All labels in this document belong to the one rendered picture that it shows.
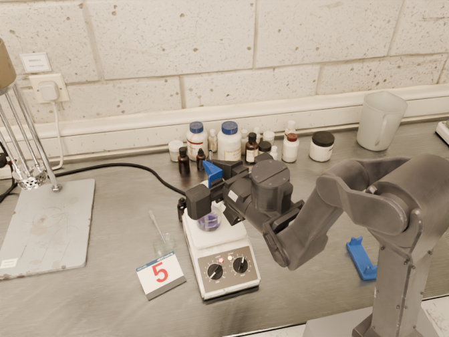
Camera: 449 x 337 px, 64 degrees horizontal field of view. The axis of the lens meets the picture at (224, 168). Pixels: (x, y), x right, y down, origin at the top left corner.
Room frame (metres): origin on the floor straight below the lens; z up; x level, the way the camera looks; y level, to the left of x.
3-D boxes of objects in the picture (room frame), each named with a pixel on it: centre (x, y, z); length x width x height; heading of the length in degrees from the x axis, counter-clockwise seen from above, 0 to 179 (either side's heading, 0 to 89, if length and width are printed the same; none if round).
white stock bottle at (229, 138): (0.87, -0.01, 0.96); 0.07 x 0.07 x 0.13
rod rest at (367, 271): (0.50, -0.32, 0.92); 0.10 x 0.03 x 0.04; 8
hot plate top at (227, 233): (0.54, 0.02, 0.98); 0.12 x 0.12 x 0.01; 17
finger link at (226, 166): (0.53, 0.00, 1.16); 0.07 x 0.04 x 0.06; 37
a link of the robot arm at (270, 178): (0.37, -0.08, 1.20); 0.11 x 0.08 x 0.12; 34
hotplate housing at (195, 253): (0.52, 0.01, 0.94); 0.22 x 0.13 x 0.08; 17
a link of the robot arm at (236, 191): (0.46, -0.03, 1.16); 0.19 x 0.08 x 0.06; 127
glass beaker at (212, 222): (0.54, 0.04, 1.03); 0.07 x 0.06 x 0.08; 101
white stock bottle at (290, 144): (0.88, -0.20, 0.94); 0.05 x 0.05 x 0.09
